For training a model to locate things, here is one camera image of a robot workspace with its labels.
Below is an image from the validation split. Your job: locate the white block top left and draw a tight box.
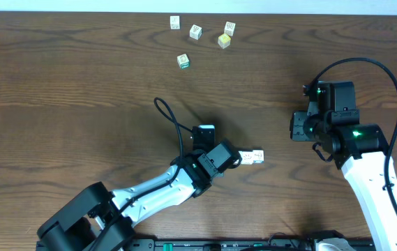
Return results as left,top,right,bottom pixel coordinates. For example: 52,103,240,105
170,15,181,30

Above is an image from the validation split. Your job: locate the black cable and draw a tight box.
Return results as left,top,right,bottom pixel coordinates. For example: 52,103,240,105
304,57,397,251
89,97,194,251

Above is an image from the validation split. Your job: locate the right black cable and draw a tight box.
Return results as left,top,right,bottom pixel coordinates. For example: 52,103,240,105
304,57,397,251

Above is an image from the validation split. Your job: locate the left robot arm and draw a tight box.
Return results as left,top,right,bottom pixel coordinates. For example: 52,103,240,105
37,140,242,250

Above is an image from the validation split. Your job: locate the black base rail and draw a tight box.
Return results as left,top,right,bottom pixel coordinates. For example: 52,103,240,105
124,238,315,251

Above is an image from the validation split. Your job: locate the yellow top wooden block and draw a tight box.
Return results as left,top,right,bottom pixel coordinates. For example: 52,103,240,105
218,33,232,49

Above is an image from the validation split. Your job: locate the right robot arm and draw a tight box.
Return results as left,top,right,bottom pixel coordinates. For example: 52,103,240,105
290,110,397,250

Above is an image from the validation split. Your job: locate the white block red bug drawing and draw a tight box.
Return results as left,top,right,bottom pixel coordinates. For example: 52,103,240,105
239,151,255,165

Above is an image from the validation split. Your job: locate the left black cable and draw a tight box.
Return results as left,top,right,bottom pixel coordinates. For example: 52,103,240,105
89,97,194,251

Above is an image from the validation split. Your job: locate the green letter wooden block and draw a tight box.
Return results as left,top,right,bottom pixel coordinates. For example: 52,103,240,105
177,54,190,69

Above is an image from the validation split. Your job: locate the white block top right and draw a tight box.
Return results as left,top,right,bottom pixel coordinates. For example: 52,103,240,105
224,22,236,36

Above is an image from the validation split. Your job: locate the white block black drawing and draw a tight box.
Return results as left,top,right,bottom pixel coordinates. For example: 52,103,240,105
189,24,202,40

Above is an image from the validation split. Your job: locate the acorn picture wooden block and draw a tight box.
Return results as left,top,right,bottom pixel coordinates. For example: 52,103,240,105
253,150,264,164

